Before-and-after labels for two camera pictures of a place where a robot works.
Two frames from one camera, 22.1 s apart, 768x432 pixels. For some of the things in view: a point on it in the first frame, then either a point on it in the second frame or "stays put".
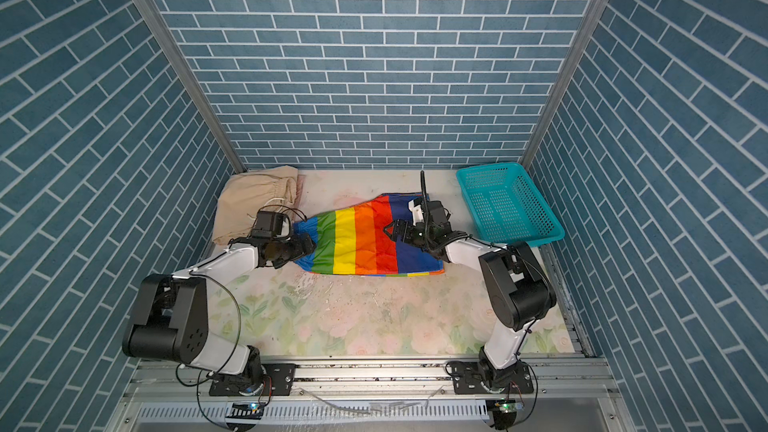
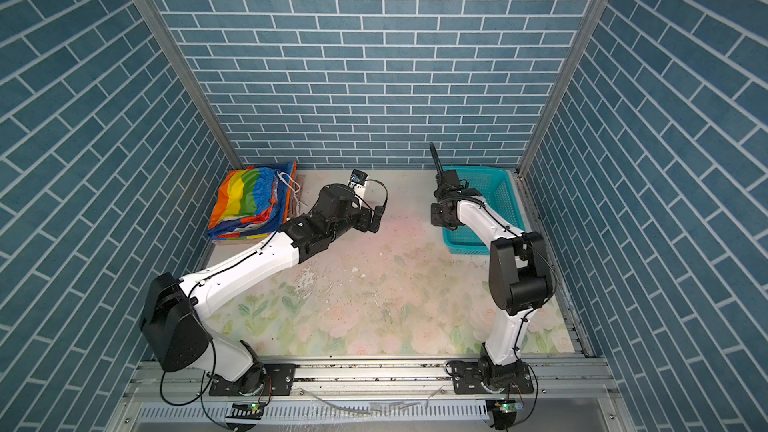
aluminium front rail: (174, 395) stays put
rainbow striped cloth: (352, 240) -> (251, 203)
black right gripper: (399, 229) -> (434, 216)
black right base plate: (480, 378) stays put
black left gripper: (299, 250) -> (364, 223)
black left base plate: (268, 379) stays put
